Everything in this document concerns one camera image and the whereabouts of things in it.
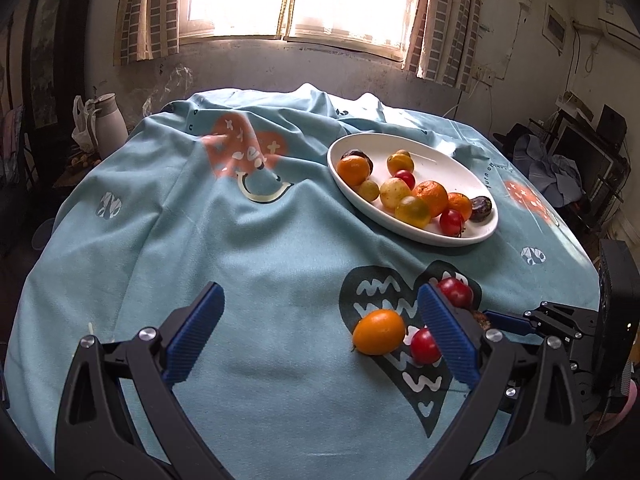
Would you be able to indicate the large orange mandarin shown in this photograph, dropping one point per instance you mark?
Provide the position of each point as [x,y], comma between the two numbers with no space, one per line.
[431,197]
[353,170]

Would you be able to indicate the small yellow-orange citrus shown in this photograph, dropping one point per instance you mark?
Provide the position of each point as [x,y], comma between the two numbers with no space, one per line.
[412,211]

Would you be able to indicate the dark wooden cabinet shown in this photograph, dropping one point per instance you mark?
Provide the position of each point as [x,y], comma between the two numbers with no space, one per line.
[45,55]

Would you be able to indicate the small orange citrus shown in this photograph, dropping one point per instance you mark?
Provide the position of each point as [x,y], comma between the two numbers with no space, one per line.
[460,205]
[378,331]

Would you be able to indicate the brick-pattern curtain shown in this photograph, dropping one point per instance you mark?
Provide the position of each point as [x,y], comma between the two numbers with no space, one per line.
[145,10]
[445,22]

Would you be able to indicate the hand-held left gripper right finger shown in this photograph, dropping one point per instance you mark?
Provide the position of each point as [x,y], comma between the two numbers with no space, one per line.
[447,335]

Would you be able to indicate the black speaker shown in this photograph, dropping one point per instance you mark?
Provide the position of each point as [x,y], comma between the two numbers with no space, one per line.
[612,122]

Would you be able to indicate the tiny yellow citrus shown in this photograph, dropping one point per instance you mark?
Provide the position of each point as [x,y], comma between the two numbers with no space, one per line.
[368,190]
[400,162]

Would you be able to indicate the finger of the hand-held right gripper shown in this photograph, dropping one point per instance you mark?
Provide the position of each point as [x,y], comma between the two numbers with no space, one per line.
[507,321]
[582,385]

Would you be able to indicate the white jug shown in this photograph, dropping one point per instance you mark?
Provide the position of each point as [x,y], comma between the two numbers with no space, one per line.
[110,122]

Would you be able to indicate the light blue printed blanket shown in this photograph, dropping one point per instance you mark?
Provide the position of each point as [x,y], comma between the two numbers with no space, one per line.
[225,240]

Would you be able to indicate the white air conditioner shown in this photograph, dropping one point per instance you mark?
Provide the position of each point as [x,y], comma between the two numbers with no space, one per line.
[620,17]

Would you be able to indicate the wall socket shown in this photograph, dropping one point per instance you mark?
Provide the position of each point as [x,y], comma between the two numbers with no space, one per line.
[483,72]

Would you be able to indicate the wall vent panel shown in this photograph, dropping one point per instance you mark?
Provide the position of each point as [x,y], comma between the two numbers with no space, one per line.
[555,27]

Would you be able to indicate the computer monitor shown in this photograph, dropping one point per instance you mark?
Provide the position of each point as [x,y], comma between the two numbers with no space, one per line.
[585,155]

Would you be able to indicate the white plastic bag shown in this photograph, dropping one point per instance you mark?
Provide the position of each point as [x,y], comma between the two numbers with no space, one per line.
[82,125]

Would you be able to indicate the small red fruit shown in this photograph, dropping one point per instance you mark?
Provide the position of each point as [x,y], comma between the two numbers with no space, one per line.
[405,179]
[424,346]
[456,292]
[451,222]

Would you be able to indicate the pile of blue clothes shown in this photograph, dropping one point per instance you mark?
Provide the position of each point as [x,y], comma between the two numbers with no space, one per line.
[550,170]

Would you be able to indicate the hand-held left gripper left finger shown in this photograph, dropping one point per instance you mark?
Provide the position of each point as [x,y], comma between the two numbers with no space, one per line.
[192,332]

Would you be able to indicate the small yellow citrus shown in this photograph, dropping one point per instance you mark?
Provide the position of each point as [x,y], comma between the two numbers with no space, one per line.
[394,193]

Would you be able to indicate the white oval plate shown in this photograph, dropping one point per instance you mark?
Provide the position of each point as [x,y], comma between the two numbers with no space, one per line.
[442,160]

